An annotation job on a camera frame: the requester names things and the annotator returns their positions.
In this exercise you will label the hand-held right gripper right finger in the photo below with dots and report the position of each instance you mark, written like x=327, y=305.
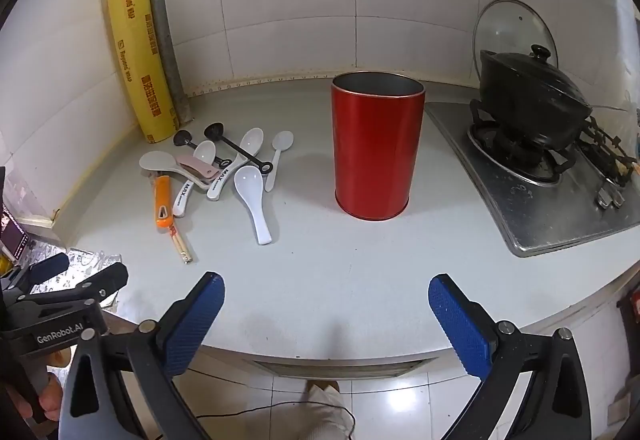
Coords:
x=460, y=325

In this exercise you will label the black clay pot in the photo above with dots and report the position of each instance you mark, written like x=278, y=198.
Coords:
x=520, y=114

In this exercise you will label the steel gas stove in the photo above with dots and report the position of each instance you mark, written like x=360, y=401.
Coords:
x=540, y=215

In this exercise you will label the grey vertical pipe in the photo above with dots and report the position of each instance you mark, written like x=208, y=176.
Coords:
x=165, y=19

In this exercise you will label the translucent plastic spoon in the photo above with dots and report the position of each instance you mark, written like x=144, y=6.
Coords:
x=282, y=140

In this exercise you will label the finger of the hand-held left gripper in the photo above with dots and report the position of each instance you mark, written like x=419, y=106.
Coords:
x=47, y=267
x=107, y=277

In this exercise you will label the black pot lid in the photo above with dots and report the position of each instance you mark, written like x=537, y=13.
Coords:
x=540, y=77

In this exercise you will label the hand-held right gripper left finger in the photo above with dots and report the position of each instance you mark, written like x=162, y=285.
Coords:
x=195, y=320

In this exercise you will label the black measuring spoon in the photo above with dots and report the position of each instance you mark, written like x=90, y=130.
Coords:
x=215, y=129
x=180, y=138

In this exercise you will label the red container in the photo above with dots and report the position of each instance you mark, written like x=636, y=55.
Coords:
x=631, y=305

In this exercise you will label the pink plastic utensil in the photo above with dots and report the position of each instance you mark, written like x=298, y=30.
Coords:
x=192, y=164

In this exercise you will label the white dimpled rice paddle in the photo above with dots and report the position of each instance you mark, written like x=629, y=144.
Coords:
x=155, y=162

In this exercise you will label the stove knob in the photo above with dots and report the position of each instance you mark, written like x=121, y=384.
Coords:
x=617, y=200
x=602, y=196

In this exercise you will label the wooden chopsticks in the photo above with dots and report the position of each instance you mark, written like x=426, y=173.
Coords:
x=181, y=245

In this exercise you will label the silver patterned foil sheet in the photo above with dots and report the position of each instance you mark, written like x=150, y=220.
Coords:
x=82, y=256

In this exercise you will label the yellow cling wrap roll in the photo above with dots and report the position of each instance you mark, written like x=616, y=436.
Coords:
x=135, y=59

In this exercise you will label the person's foot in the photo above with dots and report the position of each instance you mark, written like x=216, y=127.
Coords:
x=325, y=412

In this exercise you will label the white printed ceramic spoon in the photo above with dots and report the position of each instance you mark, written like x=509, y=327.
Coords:
x=251, y=139
x=204, y=152

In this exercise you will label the plain white ceramic spoon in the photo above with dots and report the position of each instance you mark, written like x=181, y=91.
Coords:
x=247, y=182

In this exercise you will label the red metal canister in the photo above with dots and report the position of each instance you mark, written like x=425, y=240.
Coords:
x=375, y=154

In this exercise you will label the black burner grate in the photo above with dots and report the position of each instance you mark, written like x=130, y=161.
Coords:
x=500, y=152
x=607, y=144

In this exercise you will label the person's left hand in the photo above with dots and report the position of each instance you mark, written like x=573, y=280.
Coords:
x=50, y=392

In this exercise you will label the glass pan lid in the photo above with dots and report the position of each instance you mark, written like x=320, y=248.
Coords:
x=505, y=27

